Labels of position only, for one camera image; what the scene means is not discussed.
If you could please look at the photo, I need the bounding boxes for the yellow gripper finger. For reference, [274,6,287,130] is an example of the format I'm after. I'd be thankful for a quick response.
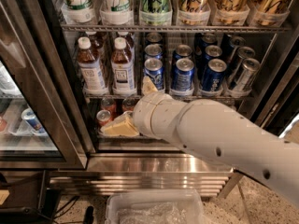
[142,77,157,95]
[100,113,139,137]

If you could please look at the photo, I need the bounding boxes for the tea bottle blue label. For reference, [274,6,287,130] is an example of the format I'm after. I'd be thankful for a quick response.
[110,37,135,94]

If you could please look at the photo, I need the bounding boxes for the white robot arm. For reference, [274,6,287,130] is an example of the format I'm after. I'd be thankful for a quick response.
[101,80,299,206]

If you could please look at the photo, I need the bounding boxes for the left front tea bottle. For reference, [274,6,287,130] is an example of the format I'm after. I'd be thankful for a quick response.
[77,36,107,95]

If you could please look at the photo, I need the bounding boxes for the rear tea bottle left column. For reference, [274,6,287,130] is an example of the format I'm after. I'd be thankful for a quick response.
[86,32,105,59]

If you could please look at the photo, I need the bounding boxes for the left glass fridge door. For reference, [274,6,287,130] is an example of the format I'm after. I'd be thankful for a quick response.
[0,0,91,170]

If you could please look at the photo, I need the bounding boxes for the open right fridge door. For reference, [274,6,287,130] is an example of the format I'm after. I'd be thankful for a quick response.
[249,25,299,135]

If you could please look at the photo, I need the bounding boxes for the blue can column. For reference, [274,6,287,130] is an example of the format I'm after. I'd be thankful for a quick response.
[199,45,222,77]
[144,58,164,91]
[172,44,192,63]
[171,58,194,91]
[144,44,163,60]
[201,59,227,91]

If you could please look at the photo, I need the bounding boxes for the front orange can left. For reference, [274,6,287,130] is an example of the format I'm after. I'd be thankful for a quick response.
[96,110,113,127]

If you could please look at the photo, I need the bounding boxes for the white tall can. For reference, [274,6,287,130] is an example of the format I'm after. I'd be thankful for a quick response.
[100,0,132,25]
[64,0,95,23]

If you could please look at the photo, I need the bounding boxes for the green tall can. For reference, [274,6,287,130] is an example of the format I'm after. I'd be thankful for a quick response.
[139,0,172,26]

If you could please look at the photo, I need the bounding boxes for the gold tall can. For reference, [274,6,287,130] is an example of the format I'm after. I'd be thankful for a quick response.
[211,0,251,26]
[178,0,209,25]
[251,0,291,26]

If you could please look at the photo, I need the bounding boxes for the clear plastic bin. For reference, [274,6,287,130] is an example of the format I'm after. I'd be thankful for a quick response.
[105,189,206,224]

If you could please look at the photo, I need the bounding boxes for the white tall can left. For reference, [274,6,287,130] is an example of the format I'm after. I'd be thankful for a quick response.
[64,0,95,23]

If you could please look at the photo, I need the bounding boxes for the middle wire shelf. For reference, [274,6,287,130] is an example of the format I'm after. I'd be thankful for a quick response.
[85,94,253,104]

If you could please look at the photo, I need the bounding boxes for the wire shelf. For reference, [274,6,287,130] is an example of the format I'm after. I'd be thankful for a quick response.
[85,94,253,104]
[61,24,292,34]

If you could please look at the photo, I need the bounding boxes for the upper wire shelf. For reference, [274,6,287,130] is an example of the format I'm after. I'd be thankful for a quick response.
[61,24,292,34]

